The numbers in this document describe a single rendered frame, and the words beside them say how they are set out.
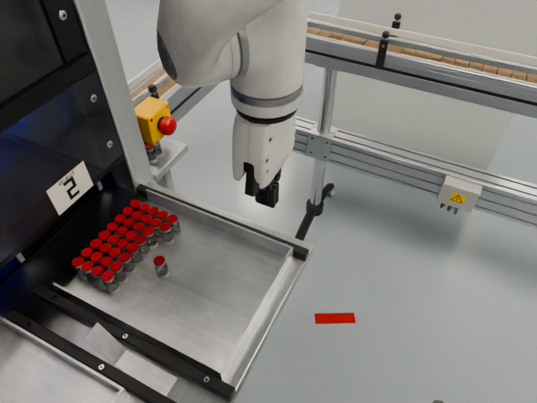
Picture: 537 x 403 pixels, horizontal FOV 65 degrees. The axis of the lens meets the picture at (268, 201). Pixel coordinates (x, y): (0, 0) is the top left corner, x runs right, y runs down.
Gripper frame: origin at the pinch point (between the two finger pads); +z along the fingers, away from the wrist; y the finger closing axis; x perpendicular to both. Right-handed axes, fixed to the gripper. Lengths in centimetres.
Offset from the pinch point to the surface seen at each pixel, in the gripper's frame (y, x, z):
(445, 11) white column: -143, 7, 26
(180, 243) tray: 0.8, -18.8, 22.1
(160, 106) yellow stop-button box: -19.0, -34.9, 7.3
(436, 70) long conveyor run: -82, 14, 19
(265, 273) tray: -0.4, -0.5, 22.1
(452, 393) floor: -37, 54, 110
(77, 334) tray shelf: 24.1, -23.2, 22.3
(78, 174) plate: 4.7, -34.9, 7.0
